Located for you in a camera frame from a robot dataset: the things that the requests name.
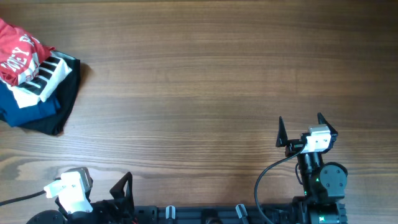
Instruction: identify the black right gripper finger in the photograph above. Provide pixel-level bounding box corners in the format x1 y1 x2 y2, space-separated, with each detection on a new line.
317 112 338 136
275 116 289 147

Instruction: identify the red t-shirt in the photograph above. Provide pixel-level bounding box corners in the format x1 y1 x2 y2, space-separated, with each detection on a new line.
1 20 55 86

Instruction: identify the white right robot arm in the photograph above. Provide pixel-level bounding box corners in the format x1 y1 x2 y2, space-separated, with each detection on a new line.
272 113 348 224

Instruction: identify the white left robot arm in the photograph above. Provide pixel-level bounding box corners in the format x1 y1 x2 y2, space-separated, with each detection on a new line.
27 170 135 224

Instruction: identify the black folded garment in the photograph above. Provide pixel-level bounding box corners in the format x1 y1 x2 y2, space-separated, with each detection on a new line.
0 51 81 136

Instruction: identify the blue folded garment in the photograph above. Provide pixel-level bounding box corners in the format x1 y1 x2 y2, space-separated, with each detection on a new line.
1 83 61 127

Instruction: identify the white printed t-shirt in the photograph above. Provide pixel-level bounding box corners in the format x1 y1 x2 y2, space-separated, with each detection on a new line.
3 52 75 108

